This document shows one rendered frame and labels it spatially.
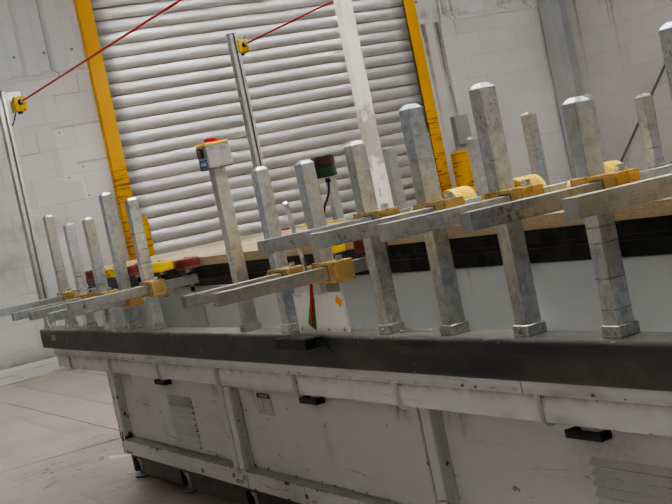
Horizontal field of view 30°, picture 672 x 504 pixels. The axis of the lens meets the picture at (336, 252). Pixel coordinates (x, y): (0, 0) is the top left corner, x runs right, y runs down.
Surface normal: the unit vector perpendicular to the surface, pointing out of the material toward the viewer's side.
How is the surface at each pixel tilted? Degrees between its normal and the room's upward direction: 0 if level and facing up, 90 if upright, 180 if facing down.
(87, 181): 90
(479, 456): 91
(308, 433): 90
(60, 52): 90
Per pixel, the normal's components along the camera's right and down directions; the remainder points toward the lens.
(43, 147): 0.47, -0.05
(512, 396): -0.86, 0.21
